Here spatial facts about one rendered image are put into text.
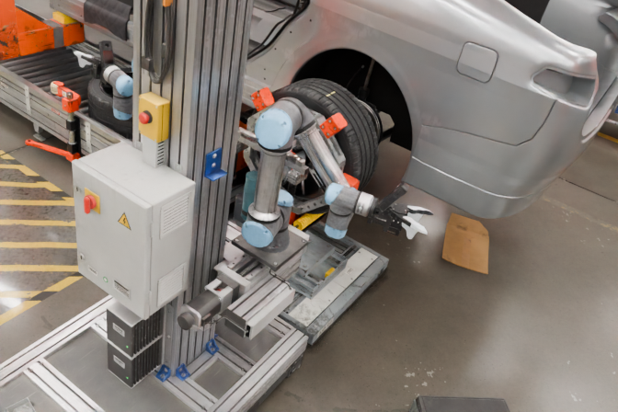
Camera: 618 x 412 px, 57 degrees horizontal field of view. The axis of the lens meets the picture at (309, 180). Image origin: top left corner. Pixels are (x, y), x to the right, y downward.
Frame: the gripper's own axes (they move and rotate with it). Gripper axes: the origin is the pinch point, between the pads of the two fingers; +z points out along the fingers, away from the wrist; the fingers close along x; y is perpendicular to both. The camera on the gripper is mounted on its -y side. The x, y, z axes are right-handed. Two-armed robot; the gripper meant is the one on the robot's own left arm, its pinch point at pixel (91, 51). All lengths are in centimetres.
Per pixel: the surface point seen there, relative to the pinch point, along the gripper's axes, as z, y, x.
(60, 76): 178, 88, 65
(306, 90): -58, -5, 77
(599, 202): -129, 73, 378
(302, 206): -75, 50, 78
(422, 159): -101, 15, 127
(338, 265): -83, 92, 116
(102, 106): 87, 70, 54
